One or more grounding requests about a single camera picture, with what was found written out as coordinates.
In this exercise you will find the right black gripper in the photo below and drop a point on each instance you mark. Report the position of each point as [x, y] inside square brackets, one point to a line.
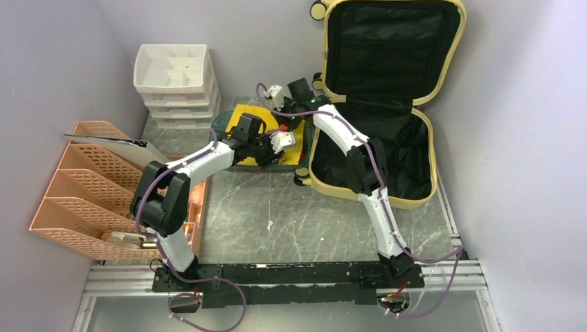
[282, 117]

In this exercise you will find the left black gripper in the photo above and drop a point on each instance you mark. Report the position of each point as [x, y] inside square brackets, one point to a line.
[272, 158]

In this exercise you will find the teal plastic bin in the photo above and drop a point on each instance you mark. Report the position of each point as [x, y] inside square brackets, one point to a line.
[220, 123]

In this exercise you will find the yellow cloth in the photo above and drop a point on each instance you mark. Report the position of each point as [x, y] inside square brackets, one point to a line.
[293, 155]

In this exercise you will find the yellow hard-shell suitcase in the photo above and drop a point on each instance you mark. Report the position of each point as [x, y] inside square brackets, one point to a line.
[382, 60]

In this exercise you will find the white plastic drawer unit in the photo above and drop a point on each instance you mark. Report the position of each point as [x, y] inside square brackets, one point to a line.
[178, 85]

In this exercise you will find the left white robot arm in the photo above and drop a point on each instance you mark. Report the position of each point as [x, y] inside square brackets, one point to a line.
[161, 200]

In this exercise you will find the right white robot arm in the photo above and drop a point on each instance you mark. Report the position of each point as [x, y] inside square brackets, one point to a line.
[365, 168]

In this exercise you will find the grey folder in organizer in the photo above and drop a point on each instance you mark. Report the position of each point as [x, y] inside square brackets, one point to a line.
[114, 145]

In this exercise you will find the orange mesh file organizer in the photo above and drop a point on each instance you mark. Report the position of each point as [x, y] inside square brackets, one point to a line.
[90, 193]

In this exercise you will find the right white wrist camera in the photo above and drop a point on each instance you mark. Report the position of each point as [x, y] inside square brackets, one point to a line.
[276, 94]

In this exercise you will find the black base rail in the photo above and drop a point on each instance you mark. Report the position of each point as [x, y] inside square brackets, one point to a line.
[359, 282]

